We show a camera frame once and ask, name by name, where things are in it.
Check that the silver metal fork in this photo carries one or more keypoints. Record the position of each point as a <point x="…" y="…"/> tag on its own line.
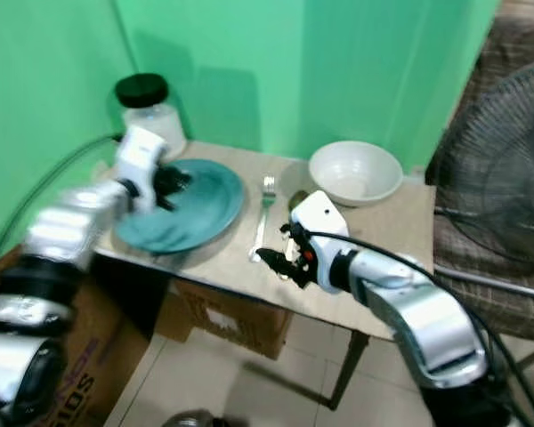
<point x="262" y="218"/>

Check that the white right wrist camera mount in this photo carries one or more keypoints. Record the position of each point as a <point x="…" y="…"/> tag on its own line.
<point x="322" y="212"/>

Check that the black standing fan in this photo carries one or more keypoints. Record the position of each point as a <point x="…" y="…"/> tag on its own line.
<point x="494" y="178"/>

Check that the green backdrop cloth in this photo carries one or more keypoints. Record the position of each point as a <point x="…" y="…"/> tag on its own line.
<point x="303" y="71"/>

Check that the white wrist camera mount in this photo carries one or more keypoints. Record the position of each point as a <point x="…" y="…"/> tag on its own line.
<point x="141" y="160"/>
<point x="322" y="212"/>

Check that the teal round plate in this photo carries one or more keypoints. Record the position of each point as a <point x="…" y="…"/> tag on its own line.
<point x="209" y="205"/>

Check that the glass jar with black lid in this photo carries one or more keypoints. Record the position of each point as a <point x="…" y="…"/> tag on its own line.
<point x="153" y="114"/>

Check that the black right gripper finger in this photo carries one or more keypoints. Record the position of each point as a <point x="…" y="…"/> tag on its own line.
<point x="278" y="262"/>
<point x="292" y="231"/>

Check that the black table leg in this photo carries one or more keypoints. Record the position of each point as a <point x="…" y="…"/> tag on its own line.
<point x="347" y="369"/>

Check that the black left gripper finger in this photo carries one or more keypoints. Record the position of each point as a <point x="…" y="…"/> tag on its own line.
<point x="170" y="202"/>
<point x="182" y="179"/>

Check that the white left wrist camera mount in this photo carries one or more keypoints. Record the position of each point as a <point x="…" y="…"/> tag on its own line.
<point x="141" y="160"/>

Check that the brown cardboard box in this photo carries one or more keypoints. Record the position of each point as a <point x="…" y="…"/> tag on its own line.
<point x="231" y="320"/>

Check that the white ceramic bowl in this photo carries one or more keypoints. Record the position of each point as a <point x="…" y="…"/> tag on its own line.
<point x="356" y="171"/>

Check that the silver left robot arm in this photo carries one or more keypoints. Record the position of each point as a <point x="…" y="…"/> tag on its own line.
<point x="18" y="356"/>

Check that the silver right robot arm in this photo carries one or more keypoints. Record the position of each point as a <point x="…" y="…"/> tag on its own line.
<point x="427" y="320"/>

